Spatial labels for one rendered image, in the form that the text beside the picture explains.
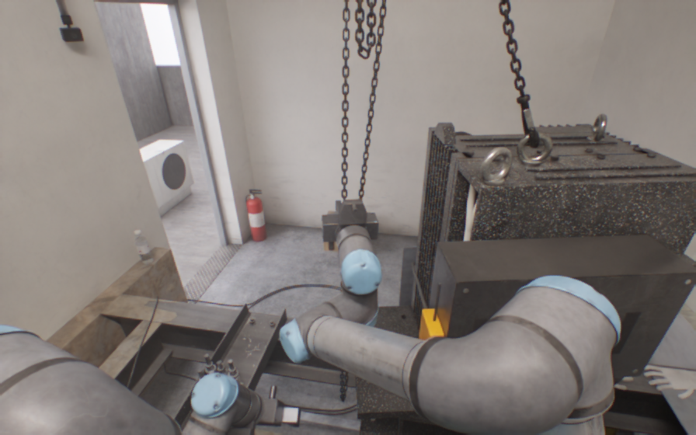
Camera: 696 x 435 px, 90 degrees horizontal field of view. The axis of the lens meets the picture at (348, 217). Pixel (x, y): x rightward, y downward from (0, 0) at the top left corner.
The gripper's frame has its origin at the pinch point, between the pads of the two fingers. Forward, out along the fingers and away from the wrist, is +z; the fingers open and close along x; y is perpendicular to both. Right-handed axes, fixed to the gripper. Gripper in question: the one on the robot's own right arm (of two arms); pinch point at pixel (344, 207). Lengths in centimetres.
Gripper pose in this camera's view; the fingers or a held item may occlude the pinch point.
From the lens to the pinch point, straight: 93.6
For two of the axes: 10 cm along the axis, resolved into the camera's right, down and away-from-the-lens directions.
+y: -0.2, 8.9, 4.6
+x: 9.9, -0.4, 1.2
